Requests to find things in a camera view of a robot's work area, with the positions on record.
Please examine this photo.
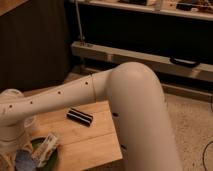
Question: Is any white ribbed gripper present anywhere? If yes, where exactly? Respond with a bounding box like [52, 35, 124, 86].
[0, 122, 34, 171]

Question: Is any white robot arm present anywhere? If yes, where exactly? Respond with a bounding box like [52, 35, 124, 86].
[0, 62, 183, 171]

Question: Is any green ceramic bowl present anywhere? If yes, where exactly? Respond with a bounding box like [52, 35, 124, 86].
[30, 136, 59, 171]

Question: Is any white snack wrapper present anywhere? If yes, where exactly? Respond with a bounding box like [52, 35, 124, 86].
[32, 133, 59, 168]

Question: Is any clear plastic cup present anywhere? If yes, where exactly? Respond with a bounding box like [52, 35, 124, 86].
[24, 116, 36, 134]

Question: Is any black rectangular box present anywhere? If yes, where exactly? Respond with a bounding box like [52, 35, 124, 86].
[66, 108, 93, 126]

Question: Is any wooden low table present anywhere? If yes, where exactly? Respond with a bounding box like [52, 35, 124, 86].
[34, 101, 123, 171]

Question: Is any long wooden drawer unit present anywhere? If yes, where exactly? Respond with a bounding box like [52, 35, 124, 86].
[71, 41, 213, 82]

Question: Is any metal vertical pole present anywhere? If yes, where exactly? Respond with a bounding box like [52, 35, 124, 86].
[75, 0, 85, 45]

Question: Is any black handle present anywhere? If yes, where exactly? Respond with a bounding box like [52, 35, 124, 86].
[169, 58, 201, 68]

